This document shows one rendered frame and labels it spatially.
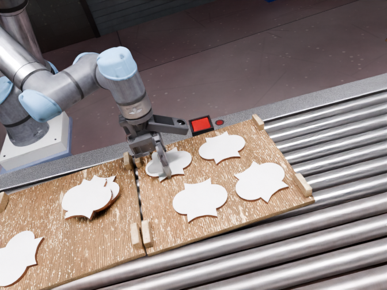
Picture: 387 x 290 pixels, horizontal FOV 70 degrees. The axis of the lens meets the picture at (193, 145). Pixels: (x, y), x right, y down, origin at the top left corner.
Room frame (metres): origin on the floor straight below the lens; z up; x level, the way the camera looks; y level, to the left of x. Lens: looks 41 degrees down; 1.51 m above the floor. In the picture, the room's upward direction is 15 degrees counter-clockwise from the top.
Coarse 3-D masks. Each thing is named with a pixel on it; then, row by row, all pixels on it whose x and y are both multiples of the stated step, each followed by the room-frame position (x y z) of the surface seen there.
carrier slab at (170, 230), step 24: (168, 144) 0.68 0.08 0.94; (192, 144) 0.65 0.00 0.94; (264, 144) 0.57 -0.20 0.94; (144, 168) 0.60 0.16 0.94; (192, 168) 0.55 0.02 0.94; (216, 168) 0.53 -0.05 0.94; (240, 168) 0.51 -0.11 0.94; (288, 168) 0.46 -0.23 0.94; (144, 192) 0.51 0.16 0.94; (168, 192) 0.49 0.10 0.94; (288, 192) 0.39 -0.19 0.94; (144, 216) 0.43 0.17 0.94; (168, 216) 0.41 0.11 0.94; (240, 216) 0.36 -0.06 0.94; (264, 216) 0.35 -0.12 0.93; (168, 240) 0.35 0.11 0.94; (192, 240) 0.34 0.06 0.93
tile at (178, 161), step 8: (168, 152) 0.63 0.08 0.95; (176, 152) 0.62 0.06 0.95; (184, 152) 0.61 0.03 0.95; (152, 160) 0.62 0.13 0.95; (160, 160) 0.61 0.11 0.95; (168, 160) 0.60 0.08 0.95; (176, 160) 0.59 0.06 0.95; (184, 160) 0.58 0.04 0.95; (176, 168) 0.56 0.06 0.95; (184, 168) 0.56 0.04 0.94; (152, 176) 0.56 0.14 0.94; (160, 176) 0.54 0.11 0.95
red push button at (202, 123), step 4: (196, 120) 0.78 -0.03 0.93; (200, 120) 0.77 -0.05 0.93; (204, 120) 0.77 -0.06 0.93; (192, 124) 0.76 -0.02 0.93; (196, 124) 0.76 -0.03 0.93; (200, 124) 0.75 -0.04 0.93; (204, 124) 0.75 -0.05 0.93; (208, 124) 0.74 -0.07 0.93; (196, 128) 0.73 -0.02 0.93; (200, 128) 0.73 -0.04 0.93; (204, 128) 0.72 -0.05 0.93
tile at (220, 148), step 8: (216, 136) 0.65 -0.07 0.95; (224, 136) 0.64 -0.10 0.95; (232, 136) 0.63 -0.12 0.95; (240, 136) 0.62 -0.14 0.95; (208, 144) 0.62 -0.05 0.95; (216, 144) 0.61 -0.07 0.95; (224, 144) 0.60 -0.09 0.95; (232, 144) 0.60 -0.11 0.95; (240, 144) 0.59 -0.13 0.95; (200, 152) 0.60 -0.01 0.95; (208, 152) 0.59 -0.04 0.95; (216, 152) 0.58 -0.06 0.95; (224, 152) 0.57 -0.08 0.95; (232, 152) 0.56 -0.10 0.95; (208, 160) 0.56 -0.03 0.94; (216, 160) 0.55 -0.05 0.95; (224, 160) 0.55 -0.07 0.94
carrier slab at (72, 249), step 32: (32, 192) 0.63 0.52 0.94; (64, 192) 0.59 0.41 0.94; (128, 192) 0.53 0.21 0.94; (0, 224) 0.53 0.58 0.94; (32, 224) 0.50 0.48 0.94; (64, 224) 0.47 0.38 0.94; (96, 224) 0.45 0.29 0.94; (128, 224) 0.42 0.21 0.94; (64, 256) 0.38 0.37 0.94; (96, 256) 0.36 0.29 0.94; (128, 256) 0.34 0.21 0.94; (0, 288) 0.34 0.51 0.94; (32, 288) 0.32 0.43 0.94
